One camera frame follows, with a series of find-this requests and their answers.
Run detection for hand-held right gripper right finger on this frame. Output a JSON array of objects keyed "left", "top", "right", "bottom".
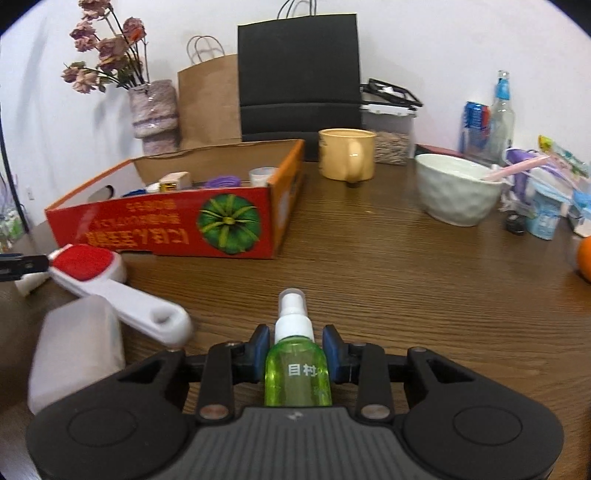
[{"left": 322, "top": 324, "right": 478, "bottom": 422}]

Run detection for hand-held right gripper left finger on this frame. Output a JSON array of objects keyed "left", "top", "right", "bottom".
[{"left": 115, "top": 324, "right": 271, "bottom": 423}]

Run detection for white ceramic bowl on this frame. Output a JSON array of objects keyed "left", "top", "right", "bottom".
[{"left": 414, "top": 154, "right": 506, "bottom": 227}]

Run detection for pink spoon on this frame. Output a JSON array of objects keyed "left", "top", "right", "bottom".
[{"left": 480, "top": 156, "right": 551, "bottom": 182}]

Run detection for yellow mug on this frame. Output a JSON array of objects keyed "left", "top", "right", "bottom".
[{"left": 318, "top": 128, "right": 377, "bottom": 182}]

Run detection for clear glass bottle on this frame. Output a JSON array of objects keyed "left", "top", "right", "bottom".
[{"left": 489, "top": 70, "right": 515, "bottom": 164}]

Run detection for clear container with black lid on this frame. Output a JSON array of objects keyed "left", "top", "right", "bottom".
[{"left": 360, "top": 78, "right": 423, "bottom": 166}]

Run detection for brown paper bag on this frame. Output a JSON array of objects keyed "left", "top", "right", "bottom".
[{"left": 178, "top": 36, "right": 243, "bottom": 151}]

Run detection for black paper bag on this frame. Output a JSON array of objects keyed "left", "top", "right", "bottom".
[{"left": 238, "top": 0, "right": 363, "bottom": 162}]

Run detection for white rectangular container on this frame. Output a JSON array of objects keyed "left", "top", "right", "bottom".
[{"left": 27, "top": 295, "right": 126, "bottom": 416}]

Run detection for tissue pack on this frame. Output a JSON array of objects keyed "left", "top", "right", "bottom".
[{"left": 568, "top": 175, "right": 591, "bottom": 232}]

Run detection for red cardboard box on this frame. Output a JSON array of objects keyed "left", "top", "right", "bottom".
[{"left": 45, "top": 138, "right": 305, "bottom": 259}]

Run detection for dried pink flowers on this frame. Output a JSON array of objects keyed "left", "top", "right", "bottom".
[{"left": 62, "top": 0, "right": 151, "bottom": 94}]

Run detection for blue drink can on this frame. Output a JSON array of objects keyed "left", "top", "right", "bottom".
[{"left": 462, "top": 102, "right": 491, "bottom": 158}]

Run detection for pink stone vase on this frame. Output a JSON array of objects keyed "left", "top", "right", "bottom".
[{"left": 128, "top": 79, "right": 180, "bottom": 155}]

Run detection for orange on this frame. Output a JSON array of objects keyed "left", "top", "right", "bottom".
[{"left": 577, "top": 235, "right": 591, "bottom": 283}]

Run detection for green snack packet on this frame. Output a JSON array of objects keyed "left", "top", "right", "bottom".
[{"left": 538, "top": 135, "right": 591, "bottom": 178}]

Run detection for green spray bottle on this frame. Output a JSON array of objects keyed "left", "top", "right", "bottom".
[{"left": 264, "top": 288, "right": 333, "bottom": 408}]

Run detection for red and white lint brush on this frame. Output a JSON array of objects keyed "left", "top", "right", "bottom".
[{"left": 48, "top": 244, "right": 194, "bottom": 349}]

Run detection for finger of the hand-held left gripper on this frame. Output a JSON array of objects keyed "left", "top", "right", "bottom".
[{"left": 0, "top": 253, "right": 49, "bottom": 282}]

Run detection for white round jar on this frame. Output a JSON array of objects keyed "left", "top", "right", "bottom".
[{"left": 249, "top": 167, "right": 278, "bottom": 188}]

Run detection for purple plastic item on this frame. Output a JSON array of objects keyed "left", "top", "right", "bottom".
[{"left": 505, "top": 148, "right": 550, "bottom": 195}]

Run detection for wire storage rack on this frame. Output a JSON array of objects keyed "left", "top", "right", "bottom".
[{"left": 0, "top": 185, "right": 26, "bottom": 241}]

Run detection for dark red flat box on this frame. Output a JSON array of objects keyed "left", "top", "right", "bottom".
[{"left": 414, "top": 143, "right": 465, "bottom": 160}]

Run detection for white cup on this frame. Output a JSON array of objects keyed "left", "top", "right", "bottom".
[{"left": 526, "top": 189, "right": 573, "bottom": 241}]

